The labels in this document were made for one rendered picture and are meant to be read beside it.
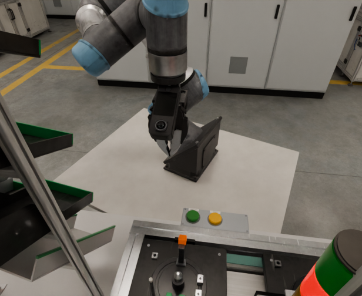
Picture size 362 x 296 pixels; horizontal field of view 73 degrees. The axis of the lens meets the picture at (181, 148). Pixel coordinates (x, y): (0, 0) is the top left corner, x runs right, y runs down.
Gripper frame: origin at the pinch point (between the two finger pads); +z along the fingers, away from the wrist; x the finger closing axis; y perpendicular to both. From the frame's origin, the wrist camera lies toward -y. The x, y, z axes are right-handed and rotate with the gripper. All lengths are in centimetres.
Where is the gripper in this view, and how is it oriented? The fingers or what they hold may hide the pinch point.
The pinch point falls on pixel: (169, 153)
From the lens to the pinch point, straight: 60.7
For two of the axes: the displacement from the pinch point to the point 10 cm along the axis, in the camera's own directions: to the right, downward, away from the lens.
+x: -9.9, -0.9, 1.0
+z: 0.0, 7.7, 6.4
